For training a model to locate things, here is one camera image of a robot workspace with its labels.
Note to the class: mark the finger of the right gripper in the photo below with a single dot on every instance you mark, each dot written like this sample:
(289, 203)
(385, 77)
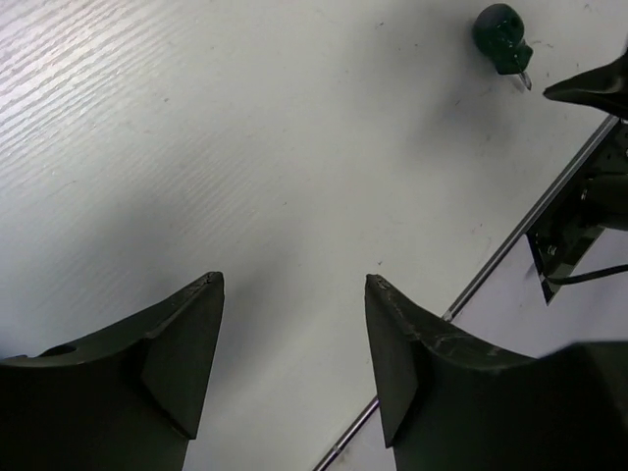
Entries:
(603, 88)

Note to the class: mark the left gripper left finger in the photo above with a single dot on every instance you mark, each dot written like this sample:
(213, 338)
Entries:
(127, 397)

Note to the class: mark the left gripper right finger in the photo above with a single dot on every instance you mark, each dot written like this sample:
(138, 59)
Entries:
(451, 401)

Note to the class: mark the dark green stubby screwdriver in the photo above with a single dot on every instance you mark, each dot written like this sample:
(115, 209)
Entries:
(498, 33)

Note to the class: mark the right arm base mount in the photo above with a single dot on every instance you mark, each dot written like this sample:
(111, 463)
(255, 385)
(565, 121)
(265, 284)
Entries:
(592, 200)

